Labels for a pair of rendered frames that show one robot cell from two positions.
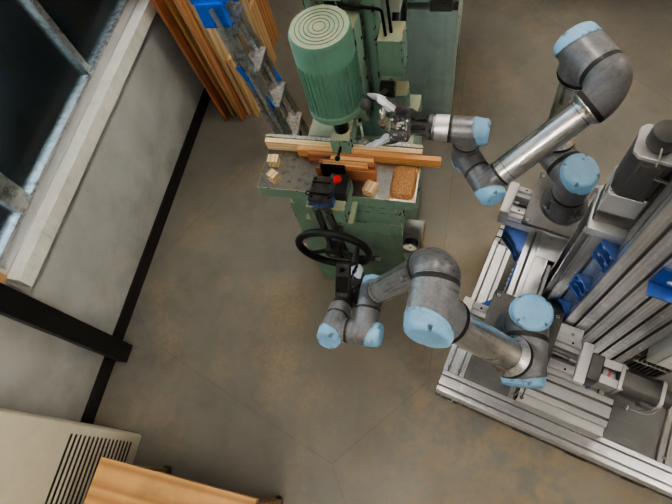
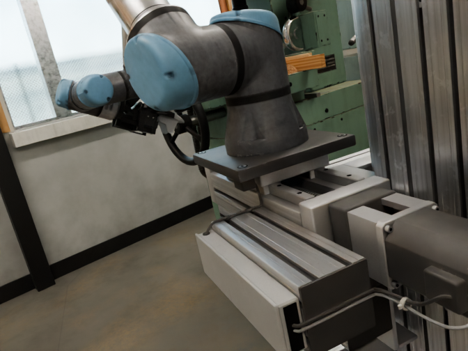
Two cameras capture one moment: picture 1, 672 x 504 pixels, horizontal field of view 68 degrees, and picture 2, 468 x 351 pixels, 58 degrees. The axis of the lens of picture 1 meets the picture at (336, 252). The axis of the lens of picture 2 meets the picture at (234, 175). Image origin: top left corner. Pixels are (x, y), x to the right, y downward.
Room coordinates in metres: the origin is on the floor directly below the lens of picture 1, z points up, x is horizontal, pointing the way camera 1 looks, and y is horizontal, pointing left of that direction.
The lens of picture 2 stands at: (-0.41, -0.72, 0.98)
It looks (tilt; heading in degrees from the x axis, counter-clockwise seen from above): 15 degrees down; 25
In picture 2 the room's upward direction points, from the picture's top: 12 degrees counter-clockwise
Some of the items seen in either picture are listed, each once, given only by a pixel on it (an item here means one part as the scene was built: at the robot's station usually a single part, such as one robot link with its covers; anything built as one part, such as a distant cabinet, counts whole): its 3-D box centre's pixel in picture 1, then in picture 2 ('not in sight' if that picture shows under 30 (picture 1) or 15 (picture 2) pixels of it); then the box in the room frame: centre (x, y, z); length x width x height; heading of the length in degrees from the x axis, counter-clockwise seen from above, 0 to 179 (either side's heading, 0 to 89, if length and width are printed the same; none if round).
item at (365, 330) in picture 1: (365, 327); (98, 90); (0.45, 0.00, 0.97); 0.11 x 0.11 x 0.08; 59
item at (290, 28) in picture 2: (384, 111); (296, 33); (1.16, -0.34, 1.02); 0.12 x 0.03 x 0.12; 150
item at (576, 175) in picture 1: (575, 178); not in sight; (0.67, -0.80, 0.98); 0.13 x 0.12 x 0.14; 2
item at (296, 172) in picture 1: (337, 185); (228, 92); (1.03, -0.09, 0.87); 0.61 x 0.30 x 0.06; 60
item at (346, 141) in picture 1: (345, 132); not in sight; (1.13, -0.18, 1.03); 0.14 x 0.07 x 0.09; 150
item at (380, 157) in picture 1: (367, 156); (265, 69); (1.08, -0.23, 0.92); 0.54 x 0.02 x 0.04; 60
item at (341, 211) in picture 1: (330, 199); not in sight; (0.96, -0.05, 0.91); 0.15 x 0.14 x 0.09; 60
